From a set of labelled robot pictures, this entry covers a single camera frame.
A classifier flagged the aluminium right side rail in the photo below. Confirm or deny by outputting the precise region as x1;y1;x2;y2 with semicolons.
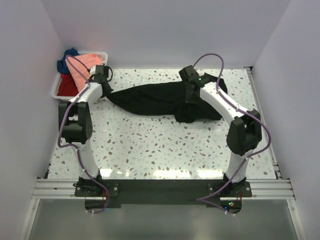
244;66;283;180

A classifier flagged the salmon pink t shirt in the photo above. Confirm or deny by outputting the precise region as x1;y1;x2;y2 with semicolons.
65;53;105;92

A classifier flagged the white plastic laundry basket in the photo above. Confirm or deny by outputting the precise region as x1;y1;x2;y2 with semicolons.
51;51;109;102

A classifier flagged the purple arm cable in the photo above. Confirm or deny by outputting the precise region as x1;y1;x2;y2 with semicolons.
196;52;273;210
57;55;112;214

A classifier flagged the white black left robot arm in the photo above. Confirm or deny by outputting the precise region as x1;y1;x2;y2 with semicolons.
57;65;113;196

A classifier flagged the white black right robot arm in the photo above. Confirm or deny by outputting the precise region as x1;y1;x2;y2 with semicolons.
179;65;262;197

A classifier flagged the black t shirt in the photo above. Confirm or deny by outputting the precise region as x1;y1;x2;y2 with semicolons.
107;81;222;123

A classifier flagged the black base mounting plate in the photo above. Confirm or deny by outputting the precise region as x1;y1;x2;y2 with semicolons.
73;178;253;213

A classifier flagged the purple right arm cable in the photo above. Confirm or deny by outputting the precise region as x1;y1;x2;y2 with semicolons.
196;52;273;210

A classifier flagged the red t shirt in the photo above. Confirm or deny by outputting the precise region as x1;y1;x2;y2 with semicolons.
57;74;79;97

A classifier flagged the aluminium front rail frame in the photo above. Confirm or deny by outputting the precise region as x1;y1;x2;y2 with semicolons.
31;179;295;200

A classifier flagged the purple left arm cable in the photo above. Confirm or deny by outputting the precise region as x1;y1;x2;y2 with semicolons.
57;55;112;214

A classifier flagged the blue t shirt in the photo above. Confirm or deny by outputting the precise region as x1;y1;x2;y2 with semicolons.
56;47;79;75

